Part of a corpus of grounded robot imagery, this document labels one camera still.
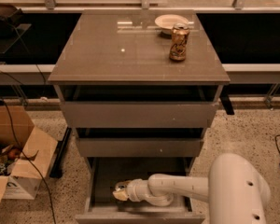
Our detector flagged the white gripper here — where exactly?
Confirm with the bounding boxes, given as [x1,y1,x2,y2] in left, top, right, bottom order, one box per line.
[113,179,150,202]

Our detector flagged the silver redbull can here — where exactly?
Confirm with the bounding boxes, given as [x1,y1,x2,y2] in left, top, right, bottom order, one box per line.
[115,187,126,191]

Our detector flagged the top grey drawer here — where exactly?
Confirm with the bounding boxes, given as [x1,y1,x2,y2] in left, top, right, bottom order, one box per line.
[61,102,218,128]

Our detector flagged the middle grey drawer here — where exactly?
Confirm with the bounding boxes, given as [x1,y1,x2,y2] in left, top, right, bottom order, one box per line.
[76,138,203,157]

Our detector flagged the white bowl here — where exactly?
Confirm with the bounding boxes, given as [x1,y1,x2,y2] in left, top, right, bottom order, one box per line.
[155,14,189,35]

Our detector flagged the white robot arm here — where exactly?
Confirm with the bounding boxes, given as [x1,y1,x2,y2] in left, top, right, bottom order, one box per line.
[113,153,271,224]

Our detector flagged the grey drawer cabinet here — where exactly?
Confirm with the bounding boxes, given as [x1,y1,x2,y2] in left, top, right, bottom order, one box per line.
[48,8,231,224]

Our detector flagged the dark device on left shelf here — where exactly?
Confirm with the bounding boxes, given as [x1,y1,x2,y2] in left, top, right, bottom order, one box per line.
[0,5,31,54]

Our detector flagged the black table leg base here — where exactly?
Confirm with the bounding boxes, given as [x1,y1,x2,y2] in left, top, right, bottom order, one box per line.
[49,127,72,178]

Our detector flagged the snack bags in box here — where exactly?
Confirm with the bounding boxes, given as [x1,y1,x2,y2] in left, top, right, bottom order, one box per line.
[0,146,21,175]

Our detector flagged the bottom open grey drawer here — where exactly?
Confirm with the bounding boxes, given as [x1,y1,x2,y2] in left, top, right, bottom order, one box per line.
[76,157,204,224]

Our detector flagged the gold soda can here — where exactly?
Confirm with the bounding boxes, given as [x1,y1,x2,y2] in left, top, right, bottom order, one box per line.
[169,23,189,62]

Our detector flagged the open cardboard box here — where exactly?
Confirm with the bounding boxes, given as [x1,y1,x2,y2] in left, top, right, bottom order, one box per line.
[0,105,57,202]

